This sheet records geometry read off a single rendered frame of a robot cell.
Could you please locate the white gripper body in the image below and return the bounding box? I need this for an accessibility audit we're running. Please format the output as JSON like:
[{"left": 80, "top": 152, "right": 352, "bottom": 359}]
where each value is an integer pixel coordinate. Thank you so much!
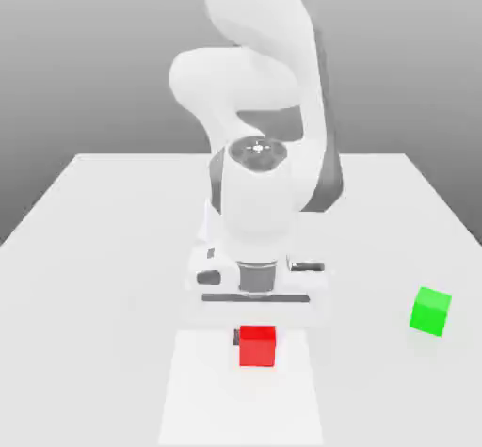
[{"left": 186, "top": 289, "right": 329, "bottom": 327}]

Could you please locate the small red cube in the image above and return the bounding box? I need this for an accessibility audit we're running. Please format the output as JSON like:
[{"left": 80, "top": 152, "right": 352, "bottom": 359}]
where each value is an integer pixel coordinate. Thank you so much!
[{"left": 238, "top": 325, "right": 277, "bottom": 368}]

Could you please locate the small green cube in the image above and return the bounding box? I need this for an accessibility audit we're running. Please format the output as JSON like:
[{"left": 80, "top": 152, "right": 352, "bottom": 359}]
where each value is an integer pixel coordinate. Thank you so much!
[{"left": 409, "top": 285, "right": 453, "bottom": 338}]

